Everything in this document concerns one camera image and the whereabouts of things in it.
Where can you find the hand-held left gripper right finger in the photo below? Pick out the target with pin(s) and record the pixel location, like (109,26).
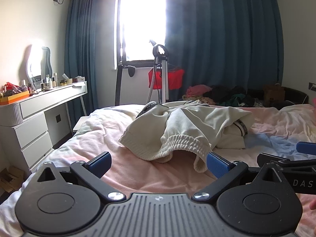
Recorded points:
(218,166)

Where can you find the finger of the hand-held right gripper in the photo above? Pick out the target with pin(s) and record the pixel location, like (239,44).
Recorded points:
(276,160)
(307,148)

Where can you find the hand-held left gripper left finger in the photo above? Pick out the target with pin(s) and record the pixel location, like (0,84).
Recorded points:
(101,163)

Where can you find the cream white sweatshirt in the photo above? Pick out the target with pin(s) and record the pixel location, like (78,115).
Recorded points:
(187,126)

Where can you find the pile of dark clothes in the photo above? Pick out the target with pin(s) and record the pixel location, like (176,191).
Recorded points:
(232,95)

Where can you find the person's right hand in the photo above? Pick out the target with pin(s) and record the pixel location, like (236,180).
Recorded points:
(313,204)

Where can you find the white stool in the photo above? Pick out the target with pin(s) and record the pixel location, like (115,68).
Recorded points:
(80,123)

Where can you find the black headboard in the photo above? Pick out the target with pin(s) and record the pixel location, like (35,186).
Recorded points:
(292,98)

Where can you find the brown bag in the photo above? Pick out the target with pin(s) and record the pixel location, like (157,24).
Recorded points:
(274,92)

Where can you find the white dressing table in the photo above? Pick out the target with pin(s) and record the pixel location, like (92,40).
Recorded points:
(34,128)

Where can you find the pink cloth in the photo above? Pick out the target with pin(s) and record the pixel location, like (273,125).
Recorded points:
(197,90)

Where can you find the cardboard boxes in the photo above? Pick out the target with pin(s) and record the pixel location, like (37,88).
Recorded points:
(11,180)

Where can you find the row of cosmetic bottles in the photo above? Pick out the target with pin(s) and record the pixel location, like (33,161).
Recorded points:
(49,82)

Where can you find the red garment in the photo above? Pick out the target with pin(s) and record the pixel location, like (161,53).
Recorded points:
(174,79)

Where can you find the garment steamer stand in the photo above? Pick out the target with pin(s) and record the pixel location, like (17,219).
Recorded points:
(164,79)

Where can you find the orange tray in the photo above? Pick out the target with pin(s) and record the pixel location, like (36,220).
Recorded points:
(14,98)

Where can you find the blue curtain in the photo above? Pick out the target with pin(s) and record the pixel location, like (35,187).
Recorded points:
(84,54)
(222,34)

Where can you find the wavy white table mirror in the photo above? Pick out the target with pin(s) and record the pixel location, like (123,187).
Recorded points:
(37,64)

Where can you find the dark framed window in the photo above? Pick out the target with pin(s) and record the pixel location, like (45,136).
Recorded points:
(142,22)

